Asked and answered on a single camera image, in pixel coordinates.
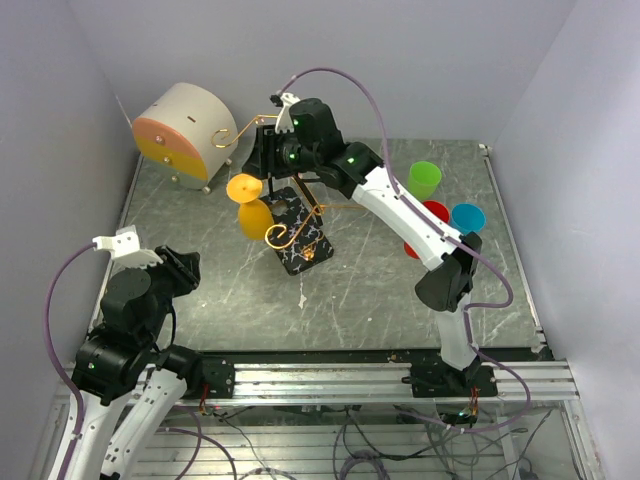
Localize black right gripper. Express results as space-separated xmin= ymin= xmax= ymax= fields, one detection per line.
xmin=243 ymin=124 xmax=321 ymax=180

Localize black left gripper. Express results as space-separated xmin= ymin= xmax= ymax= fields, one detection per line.
xmin=125 ymin=241 xmax=200 ymax=342

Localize orange plastic wine glass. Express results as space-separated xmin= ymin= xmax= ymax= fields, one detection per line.
xmin=226 ymin=173 xmax=274 ymax=241

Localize green plastic wine glass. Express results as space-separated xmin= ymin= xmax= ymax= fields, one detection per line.
xmin=407 ymin=161 xmax=442 ymax=201

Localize red plastic wine glass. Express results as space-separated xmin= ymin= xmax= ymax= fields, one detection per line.
xmin=403 ymin=200 xmax=450 ymax=259

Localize blue plastic wine glass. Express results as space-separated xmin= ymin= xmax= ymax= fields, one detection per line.
xmin=449 ymin=203 xmax=486 ymax=235

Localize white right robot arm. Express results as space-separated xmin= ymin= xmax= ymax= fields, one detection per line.
xmin=242 ymin=93 xmax=482 ymax=396

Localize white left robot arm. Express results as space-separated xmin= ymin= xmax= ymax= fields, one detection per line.
xmin=49 ymin=246 xmax=204 ymax=479

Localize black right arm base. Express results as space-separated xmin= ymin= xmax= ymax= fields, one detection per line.
xmin=401 ymin=359 xmax=498 ymax=398

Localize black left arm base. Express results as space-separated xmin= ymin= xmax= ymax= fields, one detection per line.
xmin=163 ymin=345 xmax=236 ymax=400

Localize round pastel drawer box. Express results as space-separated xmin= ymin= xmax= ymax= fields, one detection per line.
xmin=132 ymin=82 xmax=238 ymax=193

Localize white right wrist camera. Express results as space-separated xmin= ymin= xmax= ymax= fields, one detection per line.
xmin=270 ymin=92 xmax=300 ymax=134

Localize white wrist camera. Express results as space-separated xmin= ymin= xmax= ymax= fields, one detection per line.
xmin=92 ymin=225 xmax=163 ymax=269
xmin=270 ymin=92 xmax=300 ymax=134

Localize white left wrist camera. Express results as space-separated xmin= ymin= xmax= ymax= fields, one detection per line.
xmin=92 ymin=225 xmax=163 ymax=269

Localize gold wire glass rack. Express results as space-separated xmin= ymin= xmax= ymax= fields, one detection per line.
xmin=210 ymin=113 xmax=371 ymax=276

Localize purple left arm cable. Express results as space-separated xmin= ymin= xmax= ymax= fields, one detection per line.
xmin=42 ymin=243 xmax=99 ymax=476

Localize aluminium frame rail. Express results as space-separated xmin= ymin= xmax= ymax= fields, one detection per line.
xmin=49 ymin=359 xmax=581 ymax=407

